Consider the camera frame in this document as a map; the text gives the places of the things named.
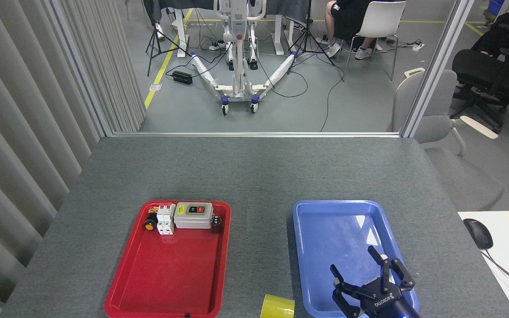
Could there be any white wheeled stand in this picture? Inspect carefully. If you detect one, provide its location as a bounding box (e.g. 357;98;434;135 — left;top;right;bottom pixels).
190;0;298;116

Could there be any grey two-button switch box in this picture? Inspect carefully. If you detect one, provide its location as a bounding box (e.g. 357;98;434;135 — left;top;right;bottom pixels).
174;202;214;230

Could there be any white chair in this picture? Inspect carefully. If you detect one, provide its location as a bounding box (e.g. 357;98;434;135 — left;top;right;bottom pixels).
342;1;406;83

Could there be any silver table edge rail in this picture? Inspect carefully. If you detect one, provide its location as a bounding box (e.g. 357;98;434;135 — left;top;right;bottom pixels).
112;131;402;139

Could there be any black office chair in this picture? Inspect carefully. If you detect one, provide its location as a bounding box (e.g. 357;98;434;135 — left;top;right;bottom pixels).
450;48;509;133

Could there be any silver post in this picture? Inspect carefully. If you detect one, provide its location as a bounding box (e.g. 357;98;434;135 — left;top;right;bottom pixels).
400;0;476;138

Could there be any black computer mouse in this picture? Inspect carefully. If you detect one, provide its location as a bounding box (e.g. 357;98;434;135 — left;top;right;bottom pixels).
463;218;494;250

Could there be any black power adapter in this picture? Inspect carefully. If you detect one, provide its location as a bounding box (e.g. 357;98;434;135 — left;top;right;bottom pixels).
172;70;193;86

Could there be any grey office chair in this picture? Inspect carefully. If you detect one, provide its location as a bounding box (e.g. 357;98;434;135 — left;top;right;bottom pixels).
387;69;505;212

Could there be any yellow tape roll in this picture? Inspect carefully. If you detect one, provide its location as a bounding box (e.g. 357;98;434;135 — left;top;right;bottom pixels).
260;294;295;318

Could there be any blue plastic tray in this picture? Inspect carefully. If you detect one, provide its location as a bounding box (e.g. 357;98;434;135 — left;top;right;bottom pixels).
292;200;419;318

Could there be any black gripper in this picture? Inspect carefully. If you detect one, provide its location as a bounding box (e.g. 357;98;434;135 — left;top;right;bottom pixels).
330;246;421;318

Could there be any black tripod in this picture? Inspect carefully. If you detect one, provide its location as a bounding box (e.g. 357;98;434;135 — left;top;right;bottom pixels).
287;0;336;75
145;0;192;77

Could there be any red plastic tray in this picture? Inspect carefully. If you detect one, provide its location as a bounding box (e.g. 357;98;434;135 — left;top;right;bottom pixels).
104;200;232;318

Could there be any white circuit breaker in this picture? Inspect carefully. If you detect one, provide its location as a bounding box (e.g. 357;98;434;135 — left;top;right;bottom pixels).
156;204;177;235

